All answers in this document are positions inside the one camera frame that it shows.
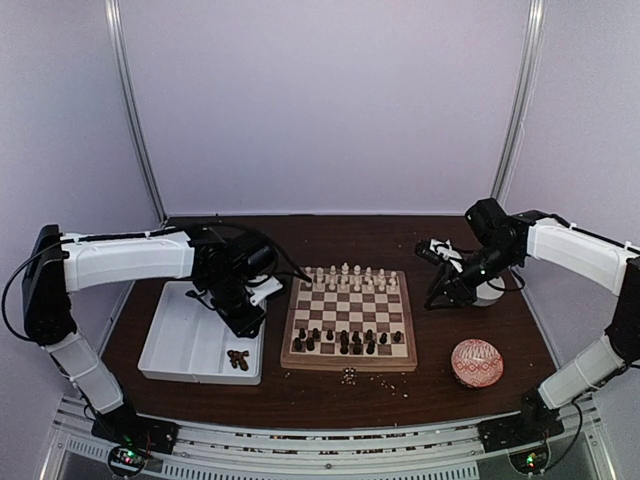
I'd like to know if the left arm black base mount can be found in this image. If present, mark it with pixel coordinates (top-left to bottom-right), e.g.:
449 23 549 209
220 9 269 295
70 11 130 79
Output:
91 415 179 454

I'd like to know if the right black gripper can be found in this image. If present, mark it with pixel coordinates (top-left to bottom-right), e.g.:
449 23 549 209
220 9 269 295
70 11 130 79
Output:
424 241 520 309

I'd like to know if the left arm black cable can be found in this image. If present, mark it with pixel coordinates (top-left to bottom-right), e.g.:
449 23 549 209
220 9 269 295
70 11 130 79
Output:
1 249 61 343

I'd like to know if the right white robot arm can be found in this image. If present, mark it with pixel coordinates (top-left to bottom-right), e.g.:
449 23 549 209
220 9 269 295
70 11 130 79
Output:
415 198 639 442

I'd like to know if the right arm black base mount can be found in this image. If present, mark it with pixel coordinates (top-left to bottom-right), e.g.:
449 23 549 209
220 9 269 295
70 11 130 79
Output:
477 414 565 453

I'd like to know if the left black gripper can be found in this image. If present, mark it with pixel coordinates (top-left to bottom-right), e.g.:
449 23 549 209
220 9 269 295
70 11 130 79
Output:
202 272 266 338

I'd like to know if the right aluminium corner post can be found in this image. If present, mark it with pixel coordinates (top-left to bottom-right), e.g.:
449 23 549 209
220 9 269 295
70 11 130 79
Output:
490 0 546 206

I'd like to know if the white chess pieces group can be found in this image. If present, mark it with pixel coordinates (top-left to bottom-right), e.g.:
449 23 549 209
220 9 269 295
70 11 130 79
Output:
300 262 401 293

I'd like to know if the aluminium corner post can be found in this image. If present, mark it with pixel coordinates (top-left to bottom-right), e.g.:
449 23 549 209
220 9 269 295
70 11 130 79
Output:
490 0 546 206
104 0 168 225

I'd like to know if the wooden chess board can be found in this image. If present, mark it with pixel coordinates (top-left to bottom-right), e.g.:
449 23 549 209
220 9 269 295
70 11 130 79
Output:
280 271 418 373

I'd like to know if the white plastic divided tray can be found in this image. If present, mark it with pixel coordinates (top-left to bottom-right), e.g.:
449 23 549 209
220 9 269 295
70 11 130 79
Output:
138 281 265 386

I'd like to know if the red patterned bowl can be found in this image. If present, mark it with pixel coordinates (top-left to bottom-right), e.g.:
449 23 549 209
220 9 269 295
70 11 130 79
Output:
450 339 504 389

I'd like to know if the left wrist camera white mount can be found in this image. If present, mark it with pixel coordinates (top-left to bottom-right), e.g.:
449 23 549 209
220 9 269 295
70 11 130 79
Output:
248 276 284 305

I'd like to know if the dark chess pieces lower pile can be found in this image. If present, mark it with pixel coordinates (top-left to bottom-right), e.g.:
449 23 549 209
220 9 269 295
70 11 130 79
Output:
227 350 250 372

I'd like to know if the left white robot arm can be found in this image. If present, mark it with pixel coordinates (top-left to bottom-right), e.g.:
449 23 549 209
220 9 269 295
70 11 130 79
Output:
1 225 282 444

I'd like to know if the aluminium front rail frame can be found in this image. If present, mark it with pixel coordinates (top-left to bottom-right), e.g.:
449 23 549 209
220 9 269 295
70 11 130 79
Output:
49 391 601 480

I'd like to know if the left aluminium corner post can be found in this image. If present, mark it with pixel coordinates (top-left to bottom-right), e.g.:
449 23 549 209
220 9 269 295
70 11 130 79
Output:
104 0 168 225

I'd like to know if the white ceramic bowl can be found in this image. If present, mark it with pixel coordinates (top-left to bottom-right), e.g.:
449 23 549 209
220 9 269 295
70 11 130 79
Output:
472 277 506 307

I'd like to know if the right wrist camera with cable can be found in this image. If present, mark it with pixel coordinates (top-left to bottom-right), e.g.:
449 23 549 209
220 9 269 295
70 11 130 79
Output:
414 238 465 273

